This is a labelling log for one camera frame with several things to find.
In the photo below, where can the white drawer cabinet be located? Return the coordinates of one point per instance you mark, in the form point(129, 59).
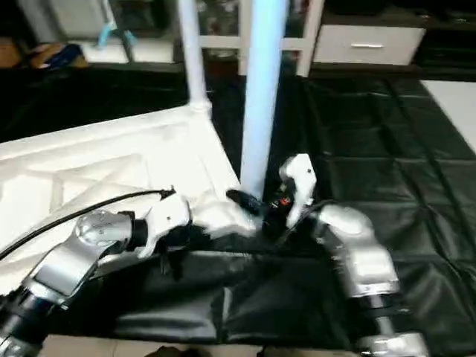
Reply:
point(368, 43)
point(230, 33)

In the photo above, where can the black work mat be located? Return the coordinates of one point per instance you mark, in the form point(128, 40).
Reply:
point(387, 149)

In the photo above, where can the white plastic table top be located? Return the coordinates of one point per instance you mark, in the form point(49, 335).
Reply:
point(97, 163)

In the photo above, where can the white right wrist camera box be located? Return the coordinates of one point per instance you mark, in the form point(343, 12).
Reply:
point(299, 182)

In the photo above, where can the light blue hanger hook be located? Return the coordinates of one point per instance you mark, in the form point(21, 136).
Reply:
point(111, 30)

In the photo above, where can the white plastic table leg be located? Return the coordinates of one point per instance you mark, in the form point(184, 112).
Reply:
point(262, 97)
point(193, 56)

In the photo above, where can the white flat panel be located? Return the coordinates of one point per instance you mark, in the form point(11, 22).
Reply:
point(455, 111)

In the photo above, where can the small blue box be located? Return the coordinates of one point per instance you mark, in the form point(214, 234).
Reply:
point(59, 53)

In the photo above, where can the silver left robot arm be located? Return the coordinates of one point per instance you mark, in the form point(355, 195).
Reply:
point(67, 268)

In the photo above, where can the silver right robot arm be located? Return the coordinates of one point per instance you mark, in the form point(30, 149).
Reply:
point(357, 260)

